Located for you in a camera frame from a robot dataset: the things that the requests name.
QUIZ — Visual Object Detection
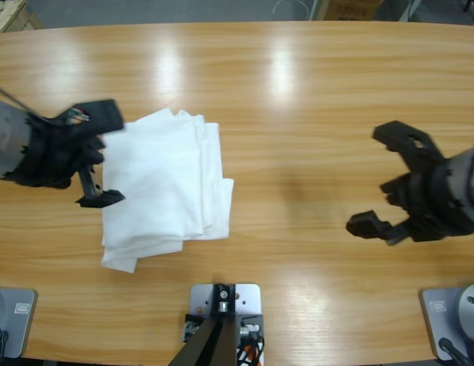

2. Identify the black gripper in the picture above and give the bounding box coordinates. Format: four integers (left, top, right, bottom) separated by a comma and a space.
345, 159, 474, 247
0, 117, 127, 209

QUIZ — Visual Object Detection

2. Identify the white t-shirt with black logo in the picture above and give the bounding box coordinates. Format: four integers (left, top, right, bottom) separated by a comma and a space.
101, 108, 207, 255

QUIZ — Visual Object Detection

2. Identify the wooden pallet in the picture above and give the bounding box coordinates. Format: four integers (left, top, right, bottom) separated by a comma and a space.
0, 0, 44, 34

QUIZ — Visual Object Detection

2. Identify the brown cardboard box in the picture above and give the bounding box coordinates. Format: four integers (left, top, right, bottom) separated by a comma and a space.
330, 0, 383, 21

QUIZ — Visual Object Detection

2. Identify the grey metal stand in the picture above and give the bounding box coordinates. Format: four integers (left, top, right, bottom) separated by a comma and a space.
396, 0, 419, 23

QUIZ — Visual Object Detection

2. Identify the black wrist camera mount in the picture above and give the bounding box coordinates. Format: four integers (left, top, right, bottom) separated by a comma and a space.
372, 120, 444, 173
45, 98, 126, 135

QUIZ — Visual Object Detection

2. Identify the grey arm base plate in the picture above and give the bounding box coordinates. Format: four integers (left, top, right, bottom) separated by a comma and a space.
418, 286, 474, 361
0, 287, 38, 358

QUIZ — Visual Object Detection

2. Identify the long black arm cable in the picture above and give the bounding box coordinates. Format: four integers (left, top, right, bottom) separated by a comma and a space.
0, 82, 50, 124

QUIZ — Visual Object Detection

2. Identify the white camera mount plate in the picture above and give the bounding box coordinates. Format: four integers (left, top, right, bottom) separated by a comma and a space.
189, 282, 263, 317

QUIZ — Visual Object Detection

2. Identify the black mount clamp bracket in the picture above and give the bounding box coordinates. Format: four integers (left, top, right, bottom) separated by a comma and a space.
182, 312, 266, 366

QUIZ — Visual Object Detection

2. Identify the orange cable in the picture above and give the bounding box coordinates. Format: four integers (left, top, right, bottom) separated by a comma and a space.
236, 341, 265, 366

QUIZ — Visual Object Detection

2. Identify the dark camera mount post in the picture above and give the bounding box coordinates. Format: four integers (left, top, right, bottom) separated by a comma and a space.
171, 282, 238, 366

